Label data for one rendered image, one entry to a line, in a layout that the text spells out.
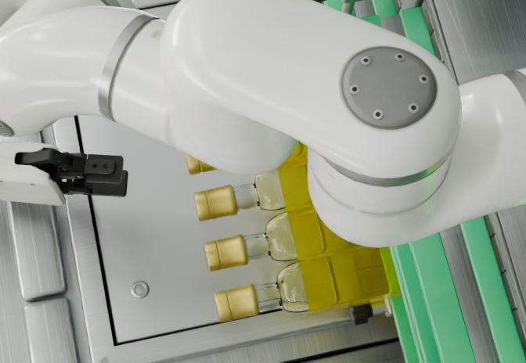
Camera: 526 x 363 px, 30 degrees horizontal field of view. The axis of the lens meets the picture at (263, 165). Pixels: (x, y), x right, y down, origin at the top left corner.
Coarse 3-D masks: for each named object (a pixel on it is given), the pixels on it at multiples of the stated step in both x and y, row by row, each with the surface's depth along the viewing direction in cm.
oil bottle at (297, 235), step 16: (304, 208) 110; (272, 224) 109; (288, 224) 109; (304, 224) 109; (320, 224) 109; (272, 240) 109; (288, 240) 108; (304, 240) 108; (320, 240) 108; (336, 240) 108; (272, 256) 109; (288, 256) 108; (304, 256) 108; (320, 256) 109
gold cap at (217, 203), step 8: (200, 192) 111; (208, 192) 111; (216, 192) 111; (224, 192) 110; (232, 192) 110; (200, 200) 110; (208, 200) 110; (216, 200) 110; (224, 200) 110; (232, 200) 110; (200, 208) 110; (208, 208) 110; (216, 208) 110; (224, 208) 110; (232, 208) 110; (200, 216) 110; (208, 216) 110; (216, 216) 111; (224, 216) 111
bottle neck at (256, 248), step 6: (258, 234) 110; (246, 240) 110; (252, 240) 110; (258, 240) 110; (264, 240) 109; (246, 246) 109; (252, 246) 109; (258, 246) 109; (264, 246) 109; (252, 252) 109; (258, 252) 109; (264, 252) 110; (252, 258) 110; (258, 258) 110
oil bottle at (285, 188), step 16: (288, 160) 111; (304, 160) 111; (256, 176) 111; (272, 176) 110; (288, 176) 110; (304, 176) 110; (256, 192) 111; (272, 192) 110; (288, 192) 109; (304, 192) 110; (272, 208) 110; (288, 208) 110
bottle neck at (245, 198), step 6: (234, 186) 112; (240, 186) 112; (246, 186) 111; (252, 186) 111; (234, 192) 111; (240, 192) 111; (246, 192) 111; (252, 192) 111; (240, 198) 111; (246, 198) 111; (252, 198) 111; (240, 204) 111; (246, 204) 111; (252, 204) 111; (240, 210) 112
